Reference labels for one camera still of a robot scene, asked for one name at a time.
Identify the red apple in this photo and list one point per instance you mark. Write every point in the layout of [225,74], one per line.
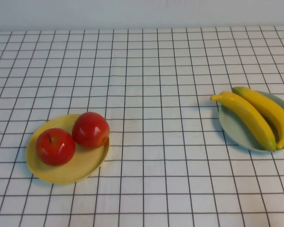
[55,146]
[91,130]

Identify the yellow banana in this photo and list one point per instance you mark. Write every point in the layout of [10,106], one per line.
[269,106]
[246,118]

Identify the yellow round plate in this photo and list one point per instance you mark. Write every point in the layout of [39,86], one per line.
[85,163]

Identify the light blue round plate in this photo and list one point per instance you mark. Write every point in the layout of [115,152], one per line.
[234,132]

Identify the white grid-pattern tablecloth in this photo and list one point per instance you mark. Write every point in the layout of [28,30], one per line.
[142,201]

